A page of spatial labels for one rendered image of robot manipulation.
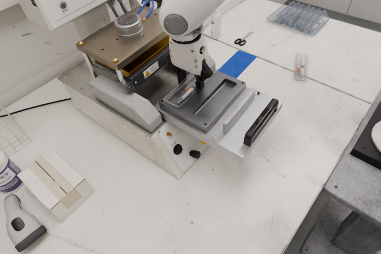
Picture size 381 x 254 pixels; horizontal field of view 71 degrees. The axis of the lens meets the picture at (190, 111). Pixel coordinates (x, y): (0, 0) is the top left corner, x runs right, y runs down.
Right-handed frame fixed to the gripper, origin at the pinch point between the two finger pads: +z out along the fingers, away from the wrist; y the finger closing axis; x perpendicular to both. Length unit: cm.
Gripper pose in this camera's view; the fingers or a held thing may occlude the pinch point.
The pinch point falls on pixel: (190, 81)
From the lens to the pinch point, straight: 77.5
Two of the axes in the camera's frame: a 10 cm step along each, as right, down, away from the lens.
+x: -6.1, 6.2, -4.9
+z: 0.8, 6.7, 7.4
